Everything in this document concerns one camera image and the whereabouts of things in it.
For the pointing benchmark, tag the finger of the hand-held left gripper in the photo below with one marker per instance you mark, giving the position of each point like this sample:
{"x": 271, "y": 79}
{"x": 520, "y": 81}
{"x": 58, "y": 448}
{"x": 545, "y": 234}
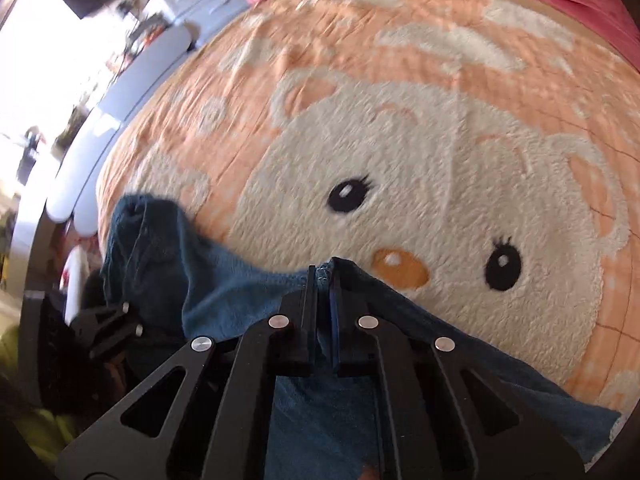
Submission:
{"x": 107, "y": 327}

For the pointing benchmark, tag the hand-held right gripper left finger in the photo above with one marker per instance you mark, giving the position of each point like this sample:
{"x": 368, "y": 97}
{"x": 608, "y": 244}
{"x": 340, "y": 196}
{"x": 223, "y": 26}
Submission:
{"x": 309, "y": 310}

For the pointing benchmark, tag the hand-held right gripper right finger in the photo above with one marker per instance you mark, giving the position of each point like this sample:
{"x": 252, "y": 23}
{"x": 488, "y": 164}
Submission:
{"x": 336, "y": 310}

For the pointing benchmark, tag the blue denim pants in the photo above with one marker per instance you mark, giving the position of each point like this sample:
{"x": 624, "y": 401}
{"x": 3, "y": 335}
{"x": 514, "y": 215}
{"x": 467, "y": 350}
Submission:
{"x": 225, "y": 280}

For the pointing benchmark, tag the person's left forearm green sleeve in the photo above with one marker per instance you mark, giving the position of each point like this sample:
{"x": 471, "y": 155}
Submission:
{"x": 50, "y": 435}

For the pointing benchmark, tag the orange bear printed blanket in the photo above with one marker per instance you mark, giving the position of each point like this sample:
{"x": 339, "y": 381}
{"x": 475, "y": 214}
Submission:
{"x": 400, "y": 135}

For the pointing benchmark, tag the white curved desk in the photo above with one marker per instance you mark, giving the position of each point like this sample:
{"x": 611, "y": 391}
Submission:
{"x": 125, "y": 95}

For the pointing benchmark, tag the row of small desk clutter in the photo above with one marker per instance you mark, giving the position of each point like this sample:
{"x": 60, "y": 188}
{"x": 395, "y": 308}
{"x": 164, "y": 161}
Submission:
{"x": 142, "y": 35}

